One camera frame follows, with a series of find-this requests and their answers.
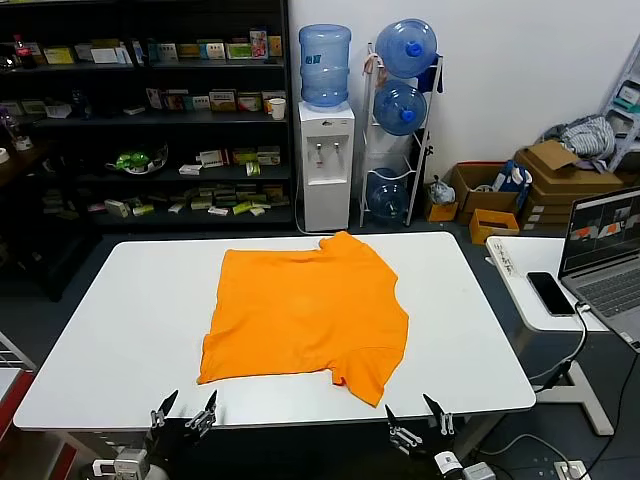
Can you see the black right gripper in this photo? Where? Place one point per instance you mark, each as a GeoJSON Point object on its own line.
{"type": "Point", "coordinates": [430, 450]}

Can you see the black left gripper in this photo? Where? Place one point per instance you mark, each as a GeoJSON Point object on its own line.
{"type": "Point", "coordinates": [175, 442]}

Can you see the orange t-shirt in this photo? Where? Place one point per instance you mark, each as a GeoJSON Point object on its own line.
{"type": "Point", "coordinates": [310, 310]}

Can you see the pile of grey clothes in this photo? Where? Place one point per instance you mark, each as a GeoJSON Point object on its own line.
{"type": "Point", "coordinates": [585, 135]}

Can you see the white floor power strip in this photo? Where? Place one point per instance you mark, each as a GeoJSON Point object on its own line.
{"type": "Point", "coordinates": [570, 471]}

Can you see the red metal cart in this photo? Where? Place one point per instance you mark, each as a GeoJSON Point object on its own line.
{"type": "Point", "coordinates": [15, 400]}

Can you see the black smartphone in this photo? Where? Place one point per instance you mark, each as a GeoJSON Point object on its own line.
{"type": "Point", "coordinates": [550, 294]}

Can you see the orange cardboard box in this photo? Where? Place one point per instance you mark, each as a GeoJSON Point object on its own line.
{"type": "Point", "coordinates": [492, 232]}

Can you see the lime green box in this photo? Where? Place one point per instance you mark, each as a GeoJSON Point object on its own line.
{"type": "Point", "coordinates": [143, 210]}
{"type": "Point", "coordinates": [243, 208]}

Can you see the white side table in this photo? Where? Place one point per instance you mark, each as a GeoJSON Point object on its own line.
{"type": "Point", "coordinates": [540, 250]}

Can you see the small yellow cardboard box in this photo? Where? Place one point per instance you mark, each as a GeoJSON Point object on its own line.
{"type": "Point", "coordinates": [442, 212]}

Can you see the cream white carton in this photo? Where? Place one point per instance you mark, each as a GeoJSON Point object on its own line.
{"type": "Point", "coordinates": [116, 208]}

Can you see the grey laptop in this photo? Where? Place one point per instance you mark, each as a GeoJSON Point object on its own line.
{"type": "Point", "coordinates": [610, 295]}

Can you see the grey plastic bag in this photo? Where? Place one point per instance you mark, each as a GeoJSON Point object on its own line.
{"type": "Point", "coordinates": [442, 192]}

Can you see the open brown cardboard box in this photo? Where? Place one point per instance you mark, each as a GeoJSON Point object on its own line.
{"type": "Point", "coordinates": [470, 187]}

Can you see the white metal jug rack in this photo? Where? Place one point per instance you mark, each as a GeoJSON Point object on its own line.
{"type": "Point", "coordinates": [417, 180]}

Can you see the white water dispenser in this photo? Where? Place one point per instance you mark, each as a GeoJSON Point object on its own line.
{"type": "Point", "coordinates": [325, 200]}

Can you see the small flat white box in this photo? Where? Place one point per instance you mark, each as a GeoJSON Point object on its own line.
{"type": "Point", "coordinates": [190, 169]}

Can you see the stacked flat cardboard boxes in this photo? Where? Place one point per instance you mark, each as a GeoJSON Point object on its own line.
{"type": "Point", "coordinates": [547, 207]}

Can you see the red-striped white medicine box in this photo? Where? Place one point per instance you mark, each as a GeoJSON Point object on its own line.
{"type": "Point", "coordinates": [214, 159]}

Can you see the dark glass bowl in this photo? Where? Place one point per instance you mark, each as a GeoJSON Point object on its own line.
{"type": "Point", "coordinates": [157, 157]}

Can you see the blue white bag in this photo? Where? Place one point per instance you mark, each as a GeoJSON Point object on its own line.
{"type": "Point", "coordinates": [512, 177]}

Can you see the brown box with flap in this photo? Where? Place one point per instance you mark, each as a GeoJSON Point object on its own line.
{"type": "Point", "coordinates": [565, 170]}

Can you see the black shelving unit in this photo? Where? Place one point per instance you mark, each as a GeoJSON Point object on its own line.
{"type": "Point", "coordinates": [100, 120]}

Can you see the white tape roll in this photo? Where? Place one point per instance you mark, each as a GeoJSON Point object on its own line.
{"type": "Point", "coordinates": [23, 144]}
{"type": "Point", "coordinates": [3, 156]}

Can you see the orange pink medicine box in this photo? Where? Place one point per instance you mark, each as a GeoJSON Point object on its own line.
{"type": "Point", "coordinates": [176, 100]}

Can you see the yellow framed medicine box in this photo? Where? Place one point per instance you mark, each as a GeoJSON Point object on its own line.
{"type": "Point", "coordinates": [223, 101]}

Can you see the white red medicine box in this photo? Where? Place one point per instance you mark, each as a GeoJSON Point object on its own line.
{"type": "Point", "coordinates": [250, 102]}

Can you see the white paper cup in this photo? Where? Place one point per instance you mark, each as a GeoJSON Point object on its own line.
{"type": "Point", "coordinates": [277, 109]}

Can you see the clear plastic bottle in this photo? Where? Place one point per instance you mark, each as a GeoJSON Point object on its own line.
{"type": "Point", "coordinates": [12, 127]}

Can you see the pink rag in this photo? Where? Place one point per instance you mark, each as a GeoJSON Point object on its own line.
{"type": "Point", "coordinates": [372, 67]}

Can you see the white blue medicine box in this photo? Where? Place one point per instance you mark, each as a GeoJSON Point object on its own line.
{"type": "Point", "coordinates": [163, 52]}

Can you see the flat yellow medicine box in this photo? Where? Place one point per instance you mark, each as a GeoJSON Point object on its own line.
{"type": "Point", "coordinates": [188, 51]}

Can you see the white teal medicine box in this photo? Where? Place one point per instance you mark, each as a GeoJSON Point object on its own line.
{"type": "Point", "coordinates": [212, 51]}

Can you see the plain white box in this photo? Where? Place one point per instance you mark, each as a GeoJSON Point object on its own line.
{"type": "Point", "coordinates": [105, 55]}

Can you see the labelled blue water jug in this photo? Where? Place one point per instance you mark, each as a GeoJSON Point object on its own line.
{"type": "Point", "coordinates": [325, 65]}

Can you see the colourful pink carton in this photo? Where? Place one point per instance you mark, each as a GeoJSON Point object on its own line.
{"type": "Point", "coordinates": [258, 45]}

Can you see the yellow green medicine box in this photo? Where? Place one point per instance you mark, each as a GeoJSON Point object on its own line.
{"type": "Point", "coordinates": [59, 55]}

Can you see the small yellow medicine box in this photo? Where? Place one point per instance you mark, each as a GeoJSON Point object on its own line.
{"type": "Point", "coordinates": [275, 46]}

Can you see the cola bottle red cap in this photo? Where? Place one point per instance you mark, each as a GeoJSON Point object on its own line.
{"type": "Point", "coordinates": [22, 52]}

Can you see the grey metal shelf rack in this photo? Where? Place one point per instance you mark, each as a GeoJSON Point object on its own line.
{"type": "Point", "coordinates": [627, 65]}

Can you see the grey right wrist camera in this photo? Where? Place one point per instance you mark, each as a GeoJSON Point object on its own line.
{"type": "Point", "coordinates": [479, 472]}

